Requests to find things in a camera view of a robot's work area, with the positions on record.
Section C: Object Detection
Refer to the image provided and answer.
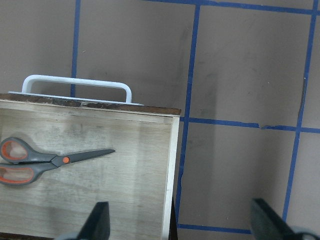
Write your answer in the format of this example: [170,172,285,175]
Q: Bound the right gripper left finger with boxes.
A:
[76,201,111,240]

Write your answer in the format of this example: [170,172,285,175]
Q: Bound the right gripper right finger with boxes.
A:
[250,198,295,240]

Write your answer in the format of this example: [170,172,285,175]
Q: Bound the wooden drawer with white handle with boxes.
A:
[0,75,181,240]

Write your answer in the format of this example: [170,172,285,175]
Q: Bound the orange grey scissors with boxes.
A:
[0,137,115,186]

